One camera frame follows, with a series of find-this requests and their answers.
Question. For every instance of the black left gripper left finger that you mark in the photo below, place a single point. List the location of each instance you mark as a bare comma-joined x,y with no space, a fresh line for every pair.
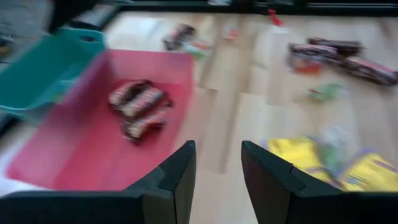
124,208

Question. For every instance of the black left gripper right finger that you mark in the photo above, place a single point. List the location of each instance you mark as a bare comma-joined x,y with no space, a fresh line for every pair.
311,208

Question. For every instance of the yellow sour candy bag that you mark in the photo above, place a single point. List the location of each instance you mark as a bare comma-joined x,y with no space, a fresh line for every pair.
295,155
373,174

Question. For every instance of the brown pink chocolate bar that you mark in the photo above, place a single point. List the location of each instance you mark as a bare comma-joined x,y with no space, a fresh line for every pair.
314,54
335,46
129,91
178,35
143,102
370,71
146,124

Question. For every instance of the clear red candy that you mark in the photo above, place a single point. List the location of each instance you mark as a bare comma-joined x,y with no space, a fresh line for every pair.
230,32
308,68

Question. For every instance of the pink plastic bin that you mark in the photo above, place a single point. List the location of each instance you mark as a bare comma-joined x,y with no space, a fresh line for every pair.
93,155

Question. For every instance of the green plastic bin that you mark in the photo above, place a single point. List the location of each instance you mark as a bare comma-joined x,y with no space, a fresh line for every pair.
31,74

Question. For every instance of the small red clip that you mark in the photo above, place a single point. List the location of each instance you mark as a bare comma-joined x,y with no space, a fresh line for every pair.
275,17

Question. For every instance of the black aluminium table frame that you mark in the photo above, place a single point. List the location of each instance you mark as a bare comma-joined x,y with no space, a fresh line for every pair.
342,9

